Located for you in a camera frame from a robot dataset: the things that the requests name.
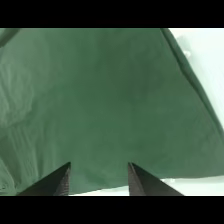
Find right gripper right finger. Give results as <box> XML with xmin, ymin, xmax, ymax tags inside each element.
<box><xmin>127</xmin><ymin>161</ymin><xmax>185</xmax><ymax>197</ymax></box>

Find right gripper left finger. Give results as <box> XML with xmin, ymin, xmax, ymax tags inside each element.
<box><xmin>18</xmin><ymin>161</ymin><xmax>72</xmax><ymax>197</ymax></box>

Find dark green T-shirt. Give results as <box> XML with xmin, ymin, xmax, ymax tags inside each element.
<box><xmin>0</xmin><ymin>27</ymin><xmax>224</xmax><ymax>197</ymax></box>

